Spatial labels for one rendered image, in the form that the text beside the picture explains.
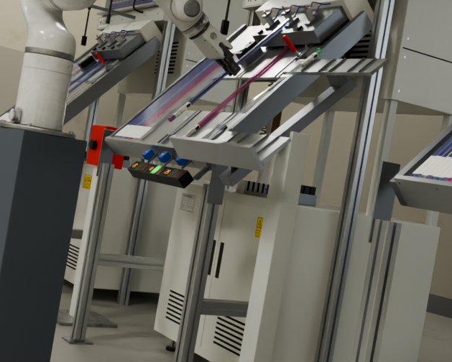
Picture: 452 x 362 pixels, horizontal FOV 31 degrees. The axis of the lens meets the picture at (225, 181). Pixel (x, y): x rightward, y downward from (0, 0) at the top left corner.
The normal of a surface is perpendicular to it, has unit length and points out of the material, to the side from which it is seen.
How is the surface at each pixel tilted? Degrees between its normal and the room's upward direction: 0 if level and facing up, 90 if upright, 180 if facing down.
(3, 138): 90
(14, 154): 90
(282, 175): 90
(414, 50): 90
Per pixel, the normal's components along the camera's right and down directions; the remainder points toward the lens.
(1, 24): 0.71, 0.13
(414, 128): -0.69, -0.11
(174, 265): -0.84, -0.14
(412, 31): 0.52, 0.10
